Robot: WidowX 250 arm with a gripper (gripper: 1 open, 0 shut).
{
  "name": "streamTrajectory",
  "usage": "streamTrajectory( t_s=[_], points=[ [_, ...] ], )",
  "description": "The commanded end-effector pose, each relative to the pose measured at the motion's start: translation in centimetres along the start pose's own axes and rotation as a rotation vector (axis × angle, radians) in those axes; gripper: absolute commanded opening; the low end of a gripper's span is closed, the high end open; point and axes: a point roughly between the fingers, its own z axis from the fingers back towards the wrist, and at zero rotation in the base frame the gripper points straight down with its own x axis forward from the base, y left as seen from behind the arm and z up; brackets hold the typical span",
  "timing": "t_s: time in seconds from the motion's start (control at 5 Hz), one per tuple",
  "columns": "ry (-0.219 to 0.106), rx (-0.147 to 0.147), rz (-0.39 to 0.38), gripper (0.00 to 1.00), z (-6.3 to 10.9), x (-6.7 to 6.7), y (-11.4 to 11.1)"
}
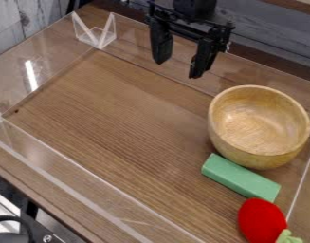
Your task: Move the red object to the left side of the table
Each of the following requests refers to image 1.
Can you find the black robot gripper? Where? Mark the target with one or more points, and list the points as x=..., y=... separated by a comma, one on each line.
x=192, y=19

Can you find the red plush strawberry toy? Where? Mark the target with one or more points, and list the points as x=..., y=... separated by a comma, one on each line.
x=263, y=223

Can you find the clear acrylic tray walls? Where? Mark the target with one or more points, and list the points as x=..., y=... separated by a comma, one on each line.
x=103, y=133

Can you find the light wooden bowl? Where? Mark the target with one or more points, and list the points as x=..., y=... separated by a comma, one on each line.
x=259, y=126

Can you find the green rectangular block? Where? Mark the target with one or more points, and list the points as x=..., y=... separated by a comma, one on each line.
x=239, y=179

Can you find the clear acrylic corner bracket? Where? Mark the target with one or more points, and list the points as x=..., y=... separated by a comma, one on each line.
x=98, y=37

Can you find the black metal table frame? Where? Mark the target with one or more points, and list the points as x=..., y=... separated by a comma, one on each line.
x=48, y=230

